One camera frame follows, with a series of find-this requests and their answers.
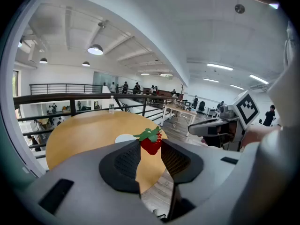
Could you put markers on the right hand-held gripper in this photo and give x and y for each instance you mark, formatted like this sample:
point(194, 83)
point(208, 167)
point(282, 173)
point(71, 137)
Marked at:
point(246, 109)

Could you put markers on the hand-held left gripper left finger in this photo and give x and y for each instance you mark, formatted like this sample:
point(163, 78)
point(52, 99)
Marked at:
point(122, 163)

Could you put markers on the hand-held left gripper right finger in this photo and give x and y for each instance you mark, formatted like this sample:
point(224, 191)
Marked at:
point(178, 160)

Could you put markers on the red strawberry with green leaves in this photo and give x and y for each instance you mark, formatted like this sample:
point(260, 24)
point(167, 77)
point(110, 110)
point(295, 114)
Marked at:
point(151, 146)

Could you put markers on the person's right forearm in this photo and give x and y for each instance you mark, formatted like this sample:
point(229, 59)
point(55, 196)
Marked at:
point(255, 135)

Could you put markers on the round wooden table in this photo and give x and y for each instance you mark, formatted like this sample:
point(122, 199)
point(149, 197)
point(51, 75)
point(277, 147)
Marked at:
point(93, 130)

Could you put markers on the black office chair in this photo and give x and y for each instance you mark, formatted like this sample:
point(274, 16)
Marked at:
point(201, 106)

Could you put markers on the white round plate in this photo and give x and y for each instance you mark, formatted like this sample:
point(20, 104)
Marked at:
point(123, 138)

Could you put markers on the white desk with wooden top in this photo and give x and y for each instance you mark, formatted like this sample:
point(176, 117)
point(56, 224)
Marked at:
point(180, 109)

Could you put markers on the clear plastic water bottle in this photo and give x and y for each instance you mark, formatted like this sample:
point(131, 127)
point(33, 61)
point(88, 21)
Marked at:
point(111, 105)

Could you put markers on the long ceiling strip light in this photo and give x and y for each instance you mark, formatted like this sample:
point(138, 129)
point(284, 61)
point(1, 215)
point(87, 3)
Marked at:
point(219, 66)
point(258, 79)

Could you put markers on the dark metal railing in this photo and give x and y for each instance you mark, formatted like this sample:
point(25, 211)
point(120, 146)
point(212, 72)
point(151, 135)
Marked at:
point(72, 96)

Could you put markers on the person's white shirt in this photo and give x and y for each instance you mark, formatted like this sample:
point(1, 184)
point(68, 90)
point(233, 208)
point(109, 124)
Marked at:
point(281, 172)

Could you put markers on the distant black balcony railing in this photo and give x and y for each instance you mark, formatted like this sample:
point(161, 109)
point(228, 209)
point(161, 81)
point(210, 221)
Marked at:
point(65, 85)

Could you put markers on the black dome pendant lamp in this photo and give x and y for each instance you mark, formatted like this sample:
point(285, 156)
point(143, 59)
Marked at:
point(43, 61)
point(86, 64)
point(95, 50)

